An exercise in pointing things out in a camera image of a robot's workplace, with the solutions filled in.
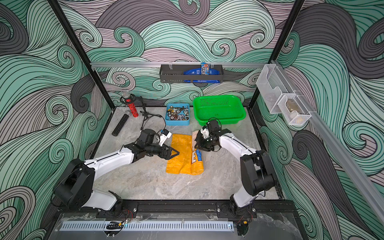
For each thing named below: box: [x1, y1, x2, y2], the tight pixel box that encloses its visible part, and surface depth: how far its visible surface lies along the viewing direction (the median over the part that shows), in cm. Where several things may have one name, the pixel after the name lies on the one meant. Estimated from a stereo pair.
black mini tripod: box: [139, 96, 162, 130], surface depth 109 cm
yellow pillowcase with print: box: [166, 130, 204, 176], surface depth 89 cm
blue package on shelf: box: [183, 62, 221, 84], surface depth 93 cm
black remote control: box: [111, 113, 129, 137], surface depth 109 cm
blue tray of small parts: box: [165, 103, 191, 126], surface depth 117 cm
